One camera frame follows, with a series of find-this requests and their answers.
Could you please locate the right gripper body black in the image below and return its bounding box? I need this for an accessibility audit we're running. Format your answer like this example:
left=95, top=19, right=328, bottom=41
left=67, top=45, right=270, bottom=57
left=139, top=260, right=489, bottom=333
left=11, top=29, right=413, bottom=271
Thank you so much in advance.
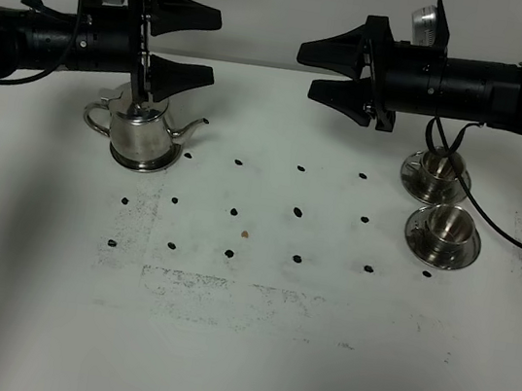
left=364, top=0, right=450, bottom=131

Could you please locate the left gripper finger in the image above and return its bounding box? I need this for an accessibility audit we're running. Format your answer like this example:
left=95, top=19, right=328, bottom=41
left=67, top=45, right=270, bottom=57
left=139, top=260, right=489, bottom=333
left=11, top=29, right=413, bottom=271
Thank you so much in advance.
left=149, top=54, right=215, bottom=102
left=149, top=0, right=223, bottom=36

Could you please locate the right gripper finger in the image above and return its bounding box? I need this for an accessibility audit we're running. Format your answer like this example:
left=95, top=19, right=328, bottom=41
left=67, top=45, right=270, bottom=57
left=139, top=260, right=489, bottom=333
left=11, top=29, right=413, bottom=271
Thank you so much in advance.
left=296, top=25, right=365, bottom=78
left=307, top=78, right=373, bottom=125

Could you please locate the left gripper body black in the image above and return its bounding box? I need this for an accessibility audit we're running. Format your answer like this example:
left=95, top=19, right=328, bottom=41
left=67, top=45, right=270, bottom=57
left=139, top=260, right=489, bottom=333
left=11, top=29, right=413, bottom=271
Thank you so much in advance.
left=66, top=0, right=156, bottom=102

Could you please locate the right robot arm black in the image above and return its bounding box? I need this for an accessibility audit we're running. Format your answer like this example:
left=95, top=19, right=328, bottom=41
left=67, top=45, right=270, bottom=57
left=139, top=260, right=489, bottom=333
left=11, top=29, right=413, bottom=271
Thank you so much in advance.
left=297, top=1, right=522, bottom=135

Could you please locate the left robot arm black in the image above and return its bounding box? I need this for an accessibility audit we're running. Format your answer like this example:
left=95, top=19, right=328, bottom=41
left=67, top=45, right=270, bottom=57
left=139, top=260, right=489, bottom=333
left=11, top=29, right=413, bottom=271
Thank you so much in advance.
left=0, top=0, right=222, bottom=102

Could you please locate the teapot saucer stainless steel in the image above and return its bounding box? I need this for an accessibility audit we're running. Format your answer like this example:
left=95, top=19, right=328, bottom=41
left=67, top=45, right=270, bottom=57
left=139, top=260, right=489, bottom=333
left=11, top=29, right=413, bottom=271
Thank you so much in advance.
left=109, top=144, right=183, bottom=173

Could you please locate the far stainless steel saucer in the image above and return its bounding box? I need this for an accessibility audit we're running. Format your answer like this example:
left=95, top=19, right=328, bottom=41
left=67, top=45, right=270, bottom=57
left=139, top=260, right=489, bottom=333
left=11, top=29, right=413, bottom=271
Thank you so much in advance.
left=396, top=147, right=476, bottom=211

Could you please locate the far stainless steel teacup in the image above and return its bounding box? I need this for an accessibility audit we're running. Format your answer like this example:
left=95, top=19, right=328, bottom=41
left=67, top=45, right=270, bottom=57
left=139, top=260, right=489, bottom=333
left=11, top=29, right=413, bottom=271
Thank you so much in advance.
left=399, top=141, right=470, bottom=198

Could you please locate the stainless steel teacup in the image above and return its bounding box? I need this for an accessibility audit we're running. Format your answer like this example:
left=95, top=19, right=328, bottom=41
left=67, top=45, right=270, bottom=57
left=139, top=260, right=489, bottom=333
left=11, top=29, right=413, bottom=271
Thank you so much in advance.
left=405, top=204, right=477, bottom=255
left=399, top=141, right=470, bottom=198

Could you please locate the near stainless steel saucer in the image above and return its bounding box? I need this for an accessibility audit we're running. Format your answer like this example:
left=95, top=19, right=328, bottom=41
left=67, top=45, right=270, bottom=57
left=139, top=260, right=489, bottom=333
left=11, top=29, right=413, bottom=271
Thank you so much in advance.
left=404, top=223, right=481, bottom=270

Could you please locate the near stainless steel teacup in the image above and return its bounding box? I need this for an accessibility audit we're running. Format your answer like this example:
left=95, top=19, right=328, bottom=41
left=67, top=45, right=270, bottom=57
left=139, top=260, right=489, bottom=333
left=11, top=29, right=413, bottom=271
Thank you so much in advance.
left=405, top=204, right=477, bottom=255

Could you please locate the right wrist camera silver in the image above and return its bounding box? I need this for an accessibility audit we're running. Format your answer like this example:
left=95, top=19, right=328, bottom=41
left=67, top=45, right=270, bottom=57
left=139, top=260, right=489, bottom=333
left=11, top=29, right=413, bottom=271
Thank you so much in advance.
left=411, top=5, right=438, bottom=47

